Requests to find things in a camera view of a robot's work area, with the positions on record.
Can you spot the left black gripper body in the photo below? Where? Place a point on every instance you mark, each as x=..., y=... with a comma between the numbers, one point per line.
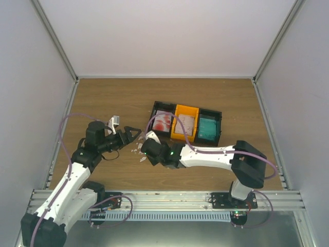
x=116, y=144

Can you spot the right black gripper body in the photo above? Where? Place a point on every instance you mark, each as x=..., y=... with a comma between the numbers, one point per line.
x=154, y=162

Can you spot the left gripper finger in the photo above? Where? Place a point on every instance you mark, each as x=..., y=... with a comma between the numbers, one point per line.
x=130, y=131
x=132, y=137

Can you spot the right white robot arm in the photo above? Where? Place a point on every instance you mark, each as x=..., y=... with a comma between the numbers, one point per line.
x=246, y=162

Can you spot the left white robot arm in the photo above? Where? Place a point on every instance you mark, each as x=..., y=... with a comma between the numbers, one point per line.
x=75, y=194

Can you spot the left black card bin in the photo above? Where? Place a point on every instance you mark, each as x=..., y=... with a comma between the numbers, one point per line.
x=162, y=106

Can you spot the black card bin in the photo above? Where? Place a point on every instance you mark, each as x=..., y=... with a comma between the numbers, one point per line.
x=210, y=114
x=162, y=106

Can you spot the red card stack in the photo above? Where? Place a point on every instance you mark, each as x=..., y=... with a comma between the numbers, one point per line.
x=162, y=122

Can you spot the white patterned card stack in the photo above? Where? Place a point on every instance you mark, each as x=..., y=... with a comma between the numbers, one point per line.
x=188, y=124

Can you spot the orange card bin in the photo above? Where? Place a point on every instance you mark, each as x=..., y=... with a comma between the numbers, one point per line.
x=187, y=110

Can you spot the right black card bin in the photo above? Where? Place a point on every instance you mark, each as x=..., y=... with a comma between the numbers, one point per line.
x=210, y=114

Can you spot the teal card stack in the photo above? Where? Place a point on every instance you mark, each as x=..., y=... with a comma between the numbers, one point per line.
x=207, y=129

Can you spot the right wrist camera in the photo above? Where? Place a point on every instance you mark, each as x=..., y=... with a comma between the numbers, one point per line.
x=153, y=136

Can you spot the aluminium front rail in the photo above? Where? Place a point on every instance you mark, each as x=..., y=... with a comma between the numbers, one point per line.
x=150, y=200

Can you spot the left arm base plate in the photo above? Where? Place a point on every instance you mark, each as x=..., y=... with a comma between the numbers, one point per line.
x=110, y=201

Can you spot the slotted cable duct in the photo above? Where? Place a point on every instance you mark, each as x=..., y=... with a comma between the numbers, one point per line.
x=194, y=216

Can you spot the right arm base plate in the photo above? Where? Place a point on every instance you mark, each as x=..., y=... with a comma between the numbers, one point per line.
x=238, y=210

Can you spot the left aluminium frame post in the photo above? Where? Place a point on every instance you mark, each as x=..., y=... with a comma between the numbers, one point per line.
x=54, y=38

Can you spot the aluminium frame post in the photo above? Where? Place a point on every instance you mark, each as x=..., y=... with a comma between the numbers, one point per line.
x=293, y=12
x=54, y=38

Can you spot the right aluminium frame post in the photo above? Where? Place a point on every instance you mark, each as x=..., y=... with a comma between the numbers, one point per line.
x=293, y=12

